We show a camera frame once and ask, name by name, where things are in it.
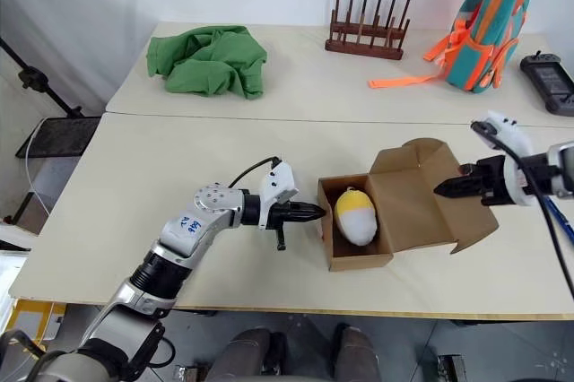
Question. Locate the dark rounded shape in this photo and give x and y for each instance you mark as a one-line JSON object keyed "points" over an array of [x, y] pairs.
{"points": [[356, 350], [246, 355]]}

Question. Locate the black stand tray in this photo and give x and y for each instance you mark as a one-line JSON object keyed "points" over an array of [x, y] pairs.
{"points": [[58, 136]]}

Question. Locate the crumpled green cloth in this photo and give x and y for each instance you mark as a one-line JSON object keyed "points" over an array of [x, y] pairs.
{"points": [[206, 61]]}

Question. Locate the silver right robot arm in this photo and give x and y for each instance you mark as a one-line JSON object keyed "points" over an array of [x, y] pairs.
{"points": [[558, 169]]}

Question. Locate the yellow and white plush egg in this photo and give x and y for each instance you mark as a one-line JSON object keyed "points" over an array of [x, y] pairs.
{"points": [[356, 218]]}

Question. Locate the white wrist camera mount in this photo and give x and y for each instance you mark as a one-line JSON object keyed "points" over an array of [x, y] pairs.
{"points": [[515, 137], [279, 182]]}

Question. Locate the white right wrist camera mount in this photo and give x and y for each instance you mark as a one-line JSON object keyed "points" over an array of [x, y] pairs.
{"points": [[515, 137]]}

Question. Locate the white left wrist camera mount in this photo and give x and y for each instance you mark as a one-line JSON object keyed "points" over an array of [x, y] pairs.
{"points": [[279, 182]]}

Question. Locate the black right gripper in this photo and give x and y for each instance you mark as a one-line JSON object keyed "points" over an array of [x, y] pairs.
{"points": [[493, 180]]}

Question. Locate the brown cardboard box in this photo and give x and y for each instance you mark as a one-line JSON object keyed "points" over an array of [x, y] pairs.
{"points": [[417, 211]]}

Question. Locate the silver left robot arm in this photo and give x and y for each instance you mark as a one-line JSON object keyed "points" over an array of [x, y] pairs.
{"points": [[179, 238]]}

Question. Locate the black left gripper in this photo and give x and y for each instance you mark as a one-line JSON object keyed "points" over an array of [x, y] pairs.
{"points": [[280, 215]]}

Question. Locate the black handheld controller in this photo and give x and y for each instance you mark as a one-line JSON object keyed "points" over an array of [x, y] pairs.
{"points": [[551, 81]]}

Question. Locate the teal and orange backpack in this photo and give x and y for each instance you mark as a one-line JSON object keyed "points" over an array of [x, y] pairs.
{"points": [[489, 28]]}

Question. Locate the small metal foot block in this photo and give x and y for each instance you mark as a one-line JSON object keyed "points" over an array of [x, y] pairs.
{"points": [[184, 374], [452, 368]]}

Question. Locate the dark wooden peg rack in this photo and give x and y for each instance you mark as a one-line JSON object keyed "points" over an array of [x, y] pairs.
{"points": [[365, 37]]}

